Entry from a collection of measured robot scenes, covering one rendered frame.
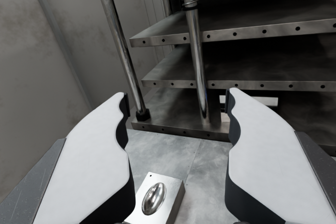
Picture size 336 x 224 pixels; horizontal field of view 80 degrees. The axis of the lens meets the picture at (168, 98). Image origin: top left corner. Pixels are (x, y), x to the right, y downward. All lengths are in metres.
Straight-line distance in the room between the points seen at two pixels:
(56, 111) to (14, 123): 0.36
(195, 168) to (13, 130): 1.61
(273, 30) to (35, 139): 2.03
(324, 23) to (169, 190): 0.83
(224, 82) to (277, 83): 0.23
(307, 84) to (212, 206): 0.64
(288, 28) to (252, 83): 0.27
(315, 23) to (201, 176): 0.73
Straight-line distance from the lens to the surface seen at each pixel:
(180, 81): 1.12
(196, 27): 0.94
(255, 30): 0.95
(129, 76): 1.17
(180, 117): 1.25
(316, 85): 1.06
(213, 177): 0.90
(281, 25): 0.95
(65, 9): 2.39
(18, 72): 2.10
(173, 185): 0.81
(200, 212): 0.83
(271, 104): 1.08
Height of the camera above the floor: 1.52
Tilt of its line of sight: 29 degrees down
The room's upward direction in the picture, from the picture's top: 13 degrees counter-clockwise
